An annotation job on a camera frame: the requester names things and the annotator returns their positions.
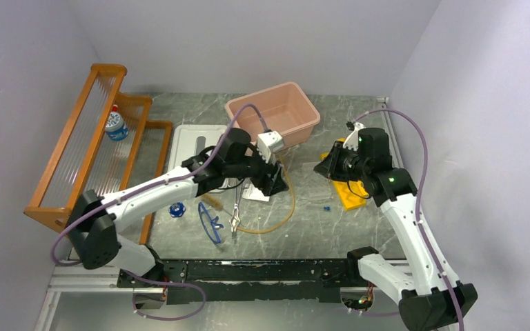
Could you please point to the pink plastic bin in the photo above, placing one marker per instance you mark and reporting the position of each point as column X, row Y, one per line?
column 285, row 108

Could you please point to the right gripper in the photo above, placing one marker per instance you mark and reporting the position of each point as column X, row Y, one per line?
column 330, row 167

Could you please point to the blue capped test tube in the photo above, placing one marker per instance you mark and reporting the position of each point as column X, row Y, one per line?
column 319, row 208

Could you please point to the white bin lid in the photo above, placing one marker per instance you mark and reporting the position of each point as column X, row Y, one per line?
column 190, row 139

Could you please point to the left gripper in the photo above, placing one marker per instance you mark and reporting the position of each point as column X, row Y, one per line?
column 263, row 181

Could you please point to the metal crucible tongs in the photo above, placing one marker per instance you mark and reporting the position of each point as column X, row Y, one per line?
column 235, row 220

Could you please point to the orange wooden shelf rack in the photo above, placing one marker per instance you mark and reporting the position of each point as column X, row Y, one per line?
column 85, row 158

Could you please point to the black base frame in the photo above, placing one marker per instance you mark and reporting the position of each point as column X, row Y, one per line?
column 322, row 280

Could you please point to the blue white bottle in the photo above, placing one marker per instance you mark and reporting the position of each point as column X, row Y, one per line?
column 116, row 128

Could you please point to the graduated cylinder blue base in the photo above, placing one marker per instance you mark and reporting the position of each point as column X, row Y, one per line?
column 177, row 210

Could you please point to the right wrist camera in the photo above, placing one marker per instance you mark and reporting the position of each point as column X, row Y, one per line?
column 352, row 140

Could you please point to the blue safety glasses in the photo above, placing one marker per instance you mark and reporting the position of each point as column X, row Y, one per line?
column 210, row 222

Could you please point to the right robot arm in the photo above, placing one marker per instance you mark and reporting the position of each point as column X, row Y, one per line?
column 432, row 296

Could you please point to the clear acrylic tube rack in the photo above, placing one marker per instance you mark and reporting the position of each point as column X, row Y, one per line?
column 314, row 188

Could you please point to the yellow test tube rack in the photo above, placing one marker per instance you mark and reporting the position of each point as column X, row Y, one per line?
column 350, row 194

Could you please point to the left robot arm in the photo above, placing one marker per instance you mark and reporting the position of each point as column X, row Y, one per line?
column 96, row 221

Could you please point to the test tube brush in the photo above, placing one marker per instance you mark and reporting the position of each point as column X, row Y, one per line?
column 214, row 202

